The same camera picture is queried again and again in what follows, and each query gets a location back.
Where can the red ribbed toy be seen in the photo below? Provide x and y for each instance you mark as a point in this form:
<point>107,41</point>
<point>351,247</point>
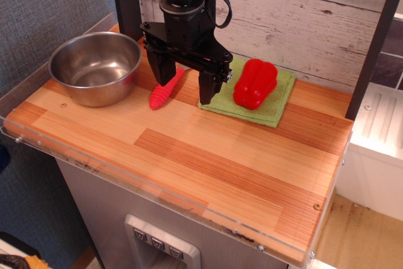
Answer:
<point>160,94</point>

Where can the green folded cloth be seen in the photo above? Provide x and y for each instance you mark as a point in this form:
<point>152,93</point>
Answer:
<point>268,114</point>

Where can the white toy sink unit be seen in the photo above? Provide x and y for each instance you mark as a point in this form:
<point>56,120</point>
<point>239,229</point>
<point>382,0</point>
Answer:
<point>371,174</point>

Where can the grey toy fridge cabinet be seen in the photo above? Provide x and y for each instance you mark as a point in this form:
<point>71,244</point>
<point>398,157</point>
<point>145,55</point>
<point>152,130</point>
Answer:
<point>105,208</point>

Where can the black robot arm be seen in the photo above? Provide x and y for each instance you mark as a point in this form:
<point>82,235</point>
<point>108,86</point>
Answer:
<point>189,8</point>

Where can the dark left frame post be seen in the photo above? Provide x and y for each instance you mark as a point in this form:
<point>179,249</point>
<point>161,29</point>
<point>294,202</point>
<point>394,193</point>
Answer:
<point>129,18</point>

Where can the stainless steel bowl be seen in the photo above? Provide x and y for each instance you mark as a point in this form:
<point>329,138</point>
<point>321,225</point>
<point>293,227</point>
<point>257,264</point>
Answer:
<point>97,69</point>

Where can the orange black object corner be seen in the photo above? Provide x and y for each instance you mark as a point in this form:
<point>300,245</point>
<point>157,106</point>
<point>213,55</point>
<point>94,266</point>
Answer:
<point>23,262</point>

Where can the clear acrylic edge guard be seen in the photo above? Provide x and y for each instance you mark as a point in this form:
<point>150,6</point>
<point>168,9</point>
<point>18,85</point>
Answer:
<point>267,188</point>

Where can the red toy bell pepper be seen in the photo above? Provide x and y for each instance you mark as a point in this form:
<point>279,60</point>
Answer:
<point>257,81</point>

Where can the dark right frame post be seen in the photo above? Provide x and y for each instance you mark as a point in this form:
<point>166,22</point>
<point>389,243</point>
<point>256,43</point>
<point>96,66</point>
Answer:
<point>374,50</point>

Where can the silver dispenser panel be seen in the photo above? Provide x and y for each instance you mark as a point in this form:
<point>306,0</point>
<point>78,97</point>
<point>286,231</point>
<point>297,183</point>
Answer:
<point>160,245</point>

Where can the dark frame post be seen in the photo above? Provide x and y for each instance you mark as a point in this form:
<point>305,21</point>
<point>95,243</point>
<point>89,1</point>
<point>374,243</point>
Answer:
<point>129,18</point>
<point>374,50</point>

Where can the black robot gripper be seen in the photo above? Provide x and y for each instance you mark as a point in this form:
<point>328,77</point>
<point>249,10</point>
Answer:
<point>189,41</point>

